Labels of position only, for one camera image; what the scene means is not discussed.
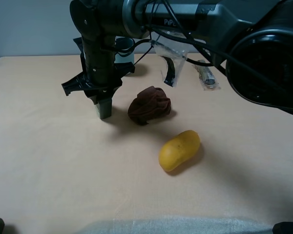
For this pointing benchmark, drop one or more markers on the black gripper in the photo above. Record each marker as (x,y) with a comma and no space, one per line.
(100,76)

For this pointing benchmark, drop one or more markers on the dark green rectangular box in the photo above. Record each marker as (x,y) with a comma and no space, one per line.
(104,107)

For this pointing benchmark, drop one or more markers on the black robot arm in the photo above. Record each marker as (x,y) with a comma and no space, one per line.
(248,41)

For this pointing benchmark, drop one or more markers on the teal plastic cup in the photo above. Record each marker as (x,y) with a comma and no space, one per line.
(122,44)

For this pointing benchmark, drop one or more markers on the brown crumpled cloth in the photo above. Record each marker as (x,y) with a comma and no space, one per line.
(150,104)

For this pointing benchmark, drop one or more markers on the clear wrapped dark packet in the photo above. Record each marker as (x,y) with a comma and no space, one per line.
(206,78)

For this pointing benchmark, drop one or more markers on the yellow mango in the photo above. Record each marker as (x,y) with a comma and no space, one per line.
(178,150)

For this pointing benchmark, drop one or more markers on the grey foam sheet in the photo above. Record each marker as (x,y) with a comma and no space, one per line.
(178,225)

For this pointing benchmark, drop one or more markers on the black base corner right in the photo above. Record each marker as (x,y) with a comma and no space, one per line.
(283,228)

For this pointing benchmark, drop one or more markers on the clear plastic cable bag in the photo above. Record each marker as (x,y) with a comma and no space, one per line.
(174,55)

